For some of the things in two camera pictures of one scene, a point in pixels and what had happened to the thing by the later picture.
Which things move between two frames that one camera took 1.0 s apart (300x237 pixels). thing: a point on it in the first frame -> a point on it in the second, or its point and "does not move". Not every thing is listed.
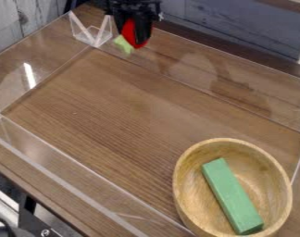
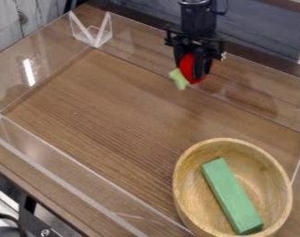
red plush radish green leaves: (127, 38) -> (184, 75)
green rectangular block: (231, 196) does not move
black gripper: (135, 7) -> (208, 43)
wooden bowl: (259, 174) does not move
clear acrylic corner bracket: (92, 35) does not move
